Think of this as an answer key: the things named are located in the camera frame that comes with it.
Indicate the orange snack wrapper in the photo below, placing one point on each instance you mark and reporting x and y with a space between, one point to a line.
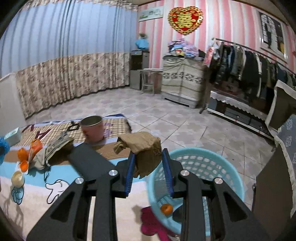
35 147

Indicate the black textured flat case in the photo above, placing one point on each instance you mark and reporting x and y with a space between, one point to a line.
90 164

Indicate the brown paper bag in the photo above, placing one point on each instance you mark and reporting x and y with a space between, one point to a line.
147 149

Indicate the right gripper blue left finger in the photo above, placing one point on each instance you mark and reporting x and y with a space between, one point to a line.
129 173

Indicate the low bench with lace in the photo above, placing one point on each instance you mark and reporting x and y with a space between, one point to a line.
238 112

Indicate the small stool table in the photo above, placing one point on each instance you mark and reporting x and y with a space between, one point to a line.
147 78

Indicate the teal tissue box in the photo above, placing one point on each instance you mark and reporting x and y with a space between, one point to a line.
13 137

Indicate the clothes rack with garments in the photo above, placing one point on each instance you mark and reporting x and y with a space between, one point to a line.
244 74

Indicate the pink metal-lined cup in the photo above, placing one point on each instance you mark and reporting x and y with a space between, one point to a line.
92 128

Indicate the pile of clothes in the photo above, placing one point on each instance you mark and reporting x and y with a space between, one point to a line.
181 47

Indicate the blue floral cover cloth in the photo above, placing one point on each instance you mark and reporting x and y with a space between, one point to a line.
286 139

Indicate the blue floral curtain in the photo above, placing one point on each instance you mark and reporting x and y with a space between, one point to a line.
62 50

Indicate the cartoon patterned table cloth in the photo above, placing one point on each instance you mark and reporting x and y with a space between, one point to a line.
23 207

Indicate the white cabinet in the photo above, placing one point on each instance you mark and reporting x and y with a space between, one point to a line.
11 113

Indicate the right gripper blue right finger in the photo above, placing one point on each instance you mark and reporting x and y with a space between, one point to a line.
167 171

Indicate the wall calendar poster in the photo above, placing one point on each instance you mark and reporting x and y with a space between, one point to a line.
150 14

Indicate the water dispenser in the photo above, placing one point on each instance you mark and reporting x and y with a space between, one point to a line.
139 60

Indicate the blue plastic bag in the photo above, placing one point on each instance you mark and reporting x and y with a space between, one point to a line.
4 149

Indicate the black ribbed paper cup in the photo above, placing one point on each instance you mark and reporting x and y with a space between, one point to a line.
178 214

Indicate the framed wall picture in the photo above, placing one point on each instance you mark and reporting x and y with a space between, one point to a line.
272 36

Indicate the cream plastic lid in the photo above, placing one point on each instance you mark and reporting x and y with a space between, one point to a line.
17 179

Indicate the red gold heart decoration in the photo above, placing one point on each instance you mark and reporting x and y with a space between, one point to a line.
185 20

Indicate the orange tangerine back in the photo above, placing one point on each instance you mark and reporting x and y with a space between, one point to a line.
22 154

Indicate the light blue plastic basket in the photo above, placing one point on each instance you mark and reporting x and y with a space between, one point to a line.
203 163

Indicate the cloth covered cabinet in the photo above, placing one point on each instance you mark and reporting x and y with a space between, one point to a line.
183 81

